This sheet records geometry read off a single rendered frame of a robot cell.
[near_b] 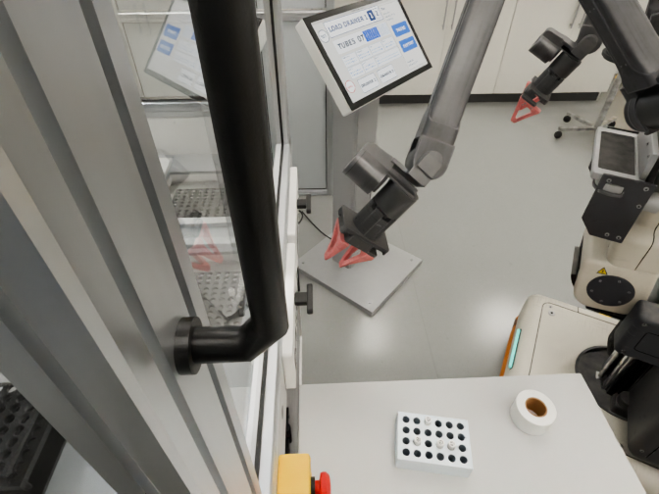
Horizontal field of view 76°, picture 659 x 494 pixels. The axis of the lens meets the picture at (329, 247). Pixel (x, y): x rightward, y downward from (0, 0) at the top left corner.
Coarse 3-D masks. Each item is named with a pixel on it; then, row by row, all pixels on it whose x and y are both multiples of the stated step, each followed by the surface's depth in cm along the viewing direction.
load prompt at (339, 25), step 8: (368, 8) 145; (376, 8) 148; (344, 16) 138; (352, 16) 140; (360, 16) 142; (368, 16) 145; (376, 16) 147; (328, 24) 133; (336, 24) 135; (344, 24) 137; (352, 24) 139; (360, 24) 142; (368, 24) 144; (328, 32) 132; (336, 32) 134; (344, 32) 136
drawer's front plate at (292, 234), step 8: (296, 168) 114; (296, 176) 111; (296, 184) 109; (296, 192) 107; (296, 200) 106; (288, 208) 101; (296, 208) 105; (288, 216) 98; (296, 216) 103; (288, 224) 96; (296, 224) 102; (288, 232) 94; (296, 232) 100; (288, 240) 94; (296, 240) 99; (296, 248) 98; (296, 256) 98
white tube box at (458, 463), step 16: (400, 416) 76; (416, 416) 76; (432, 416) 76; (400, 432) 73; (416, 432) 75; (432, 432) 73; (448, 432) 74; (464, 432) 73; (400, 448) 71; (416, 448) 71; (432, 448) 71; (464, 448) 72; (400, 464) 71; (416, 464) 70; (432, 464) 70; (448, 464) 69; (464, 464) 69
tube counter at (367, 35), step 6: (384, 24) 149; (366, 30) 143; (372, 30) 145; (378, 30) 147; (384, 30) 149; (360, 36) 141; (366, 36) 142; (372, 36) 144; (378, 36) 146; (360, 42) 140; (366, 42) 142
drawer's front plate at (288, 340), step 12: (288, 252) 89; (288, 264) 86; (288, 276) 83; (288, 288) 81; (288, 300) 79; (288, 312) 77; (288, 336) 73; (288, 348) 71; (288, 360) 71; (288, 372) 73; (288, 384) 76
